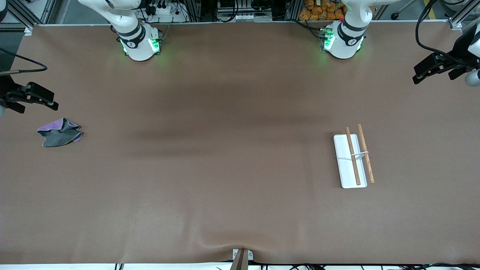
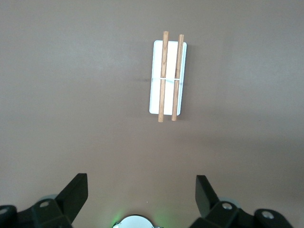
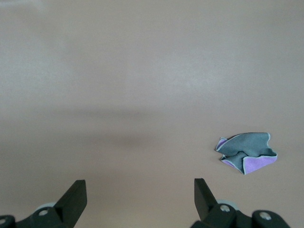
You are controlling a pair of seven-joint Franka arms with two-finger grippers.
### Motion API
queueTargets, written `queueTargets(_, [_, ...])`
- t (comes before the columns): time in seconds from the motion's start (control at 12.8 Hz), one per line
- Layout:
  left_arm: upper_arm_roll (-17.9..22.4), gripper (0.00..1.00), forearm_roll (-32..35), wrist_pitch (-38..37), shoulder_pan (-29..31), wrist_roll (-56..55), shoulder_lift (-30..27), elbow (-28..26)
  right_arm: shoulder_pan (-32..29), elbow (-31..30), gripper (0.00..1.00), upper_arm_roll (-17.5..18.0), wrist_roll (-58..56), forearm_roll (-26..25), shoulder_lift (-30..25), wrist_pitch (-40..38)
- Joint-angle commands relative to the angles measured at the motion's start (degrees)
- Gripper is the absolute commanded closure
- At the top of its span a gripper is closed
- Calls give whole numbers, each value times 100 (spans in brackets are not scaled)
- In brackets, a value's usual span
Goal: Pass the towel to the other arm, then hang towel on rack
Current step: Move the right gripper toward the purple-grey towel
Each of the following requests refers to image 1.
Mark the pile of orange objects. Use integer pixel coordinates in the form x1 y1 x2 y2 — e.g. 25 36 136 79
299 0 347 21

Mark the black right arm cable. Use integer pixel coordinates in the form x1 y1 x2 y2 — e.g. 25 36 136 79
0 48 48 75

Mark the aluminium frame post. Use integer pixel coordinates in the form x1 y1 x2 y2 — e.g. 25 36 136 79
448 0 480 30
0 0 57 34

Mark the brown table mat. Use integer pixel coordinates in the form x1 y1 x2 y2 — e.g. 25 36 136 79
0 21 480 265

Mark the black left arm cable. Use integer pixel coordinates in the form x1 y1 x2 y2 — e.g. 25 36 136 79
415 0 469 64

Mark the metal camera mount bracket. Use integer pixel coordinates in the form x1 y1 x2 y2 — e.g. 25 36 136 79
229 249 254 270

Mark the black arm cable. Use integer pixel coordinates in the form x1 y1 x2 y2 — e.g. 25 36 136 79
0 48 48 75
415 0 469 64

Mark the purple and grey towel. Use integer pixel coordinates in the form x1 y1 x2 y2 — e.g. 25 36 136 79
37 118 84 148

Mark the white power strip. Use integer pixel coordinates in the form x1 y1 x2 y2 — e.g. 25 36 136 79
144 0 188 23

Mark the white rack with wooden bars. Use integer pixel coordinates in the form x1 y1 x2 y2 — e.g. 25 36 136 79
333 124 375 189

